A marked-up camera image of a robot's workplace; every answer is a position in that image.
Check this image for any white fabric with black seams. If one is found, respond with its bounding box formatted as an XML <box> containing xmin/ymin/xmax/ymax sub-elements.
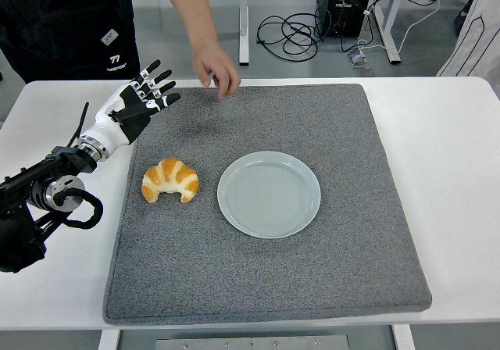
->
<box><xmin>436</xmin><ymin>0</ymin><xmax>500</xmax><ymax>78</ymax></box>

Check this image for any black cable bundle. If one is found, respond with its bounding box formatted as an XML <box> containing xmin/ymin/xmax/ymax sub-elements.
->
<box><xmin>256</xmin><ymin>8</ymin><xmax>333</xmax><ymax>61</ymax></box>

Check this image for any black computer tower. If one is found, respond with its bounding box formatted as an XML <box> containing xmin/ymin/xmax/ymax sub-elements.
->
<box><xmin>315</xmin><ymin>0</ymin><xmax>377</xmax><ymax>39</ymax></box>

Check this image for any metal floor socket box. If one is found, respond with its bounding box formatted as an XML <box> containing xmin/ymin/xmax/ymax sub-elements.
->
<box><xmin>347</xmin><ymin>51</ymin><xmax>374</xmax><ymax>70</ymax></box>

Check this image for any white table leg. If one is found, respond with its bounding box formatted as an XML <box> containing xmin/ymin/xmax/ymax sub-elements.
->
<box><xmin>392</xmin><ymin>324</ymin><xmax>416</xmax><ymax>350</ymax></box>
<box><xmin>97</xmin><ymin>329</ymin><xmax>120</xmax><ymax>350</ymax></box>

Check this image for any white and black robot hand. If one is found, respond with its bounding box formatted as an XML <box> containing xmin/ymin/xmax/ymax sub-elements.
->
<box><xmin>80</xmin><ymin>59</ymin><xmax>182</xmax><ymax>156</ymax></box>

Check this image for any person's hand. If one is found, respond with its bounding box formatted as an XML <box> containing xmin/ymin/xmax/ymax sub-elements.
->
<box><xmin>191</xmin><ymin>39</ymin><xmax>242</xmax><ymax>101</ymax></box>

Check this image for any pale blue round plate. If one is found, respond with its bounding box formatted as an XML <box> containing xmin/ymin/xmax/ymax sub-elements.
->
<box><xmin>216</xmin><ymin>150</ymin><xmax>322</xmax><ymax>240</ymax></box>

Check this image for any straight white desk leg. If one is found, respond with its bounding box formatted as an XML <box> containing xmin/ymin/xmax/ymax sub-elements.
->
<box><xmin>237</xmin><ymin>0</ymin><xmax>251</xmax><ymax>68</ymax></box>

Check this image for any person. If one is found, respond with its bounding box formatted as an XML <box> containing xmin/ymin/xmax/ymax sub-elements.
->
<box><xmin>0</xmin><ymin>0</ymin><xmax>141</xmax><ymax>84</ymax></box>

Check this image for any white cable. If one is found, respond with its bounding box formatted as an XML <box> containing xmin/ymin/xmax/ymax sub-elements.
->
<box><xmin>357</xmin><ymin>0</ymin><xmax>450</xmax><ymax>54</ymax></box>

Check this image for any grey fabric mat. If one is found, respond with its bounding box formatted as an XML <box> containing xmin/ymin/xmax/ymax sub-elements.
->
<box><xmin>102</xmin><ymin>83</ymin><xmax>434</xmax><ymax>326</ymax></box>

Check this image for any grey metal plate with screws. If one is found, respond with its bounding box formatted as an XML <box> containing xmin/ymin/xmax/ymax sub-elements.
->
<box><xmin>155</xmin><ymin>334</ymin><xmax>351</xmax><ymax>350</ymax></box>

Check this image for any golden croissant bread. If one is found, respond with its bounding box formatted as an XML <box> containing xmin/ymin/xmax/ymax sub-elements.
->
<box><xmin>141</xmin><ymin>157</ymin><xmax>200</xmax><ymax>204</ymax></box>

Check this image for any slanted white desk leg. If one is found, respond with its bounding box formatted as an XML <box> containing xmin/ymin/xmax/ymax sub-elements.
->
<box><xmin>370</xmin><ymin>0</ymin><xmax>405</xmax><ymax>66</ymax></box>

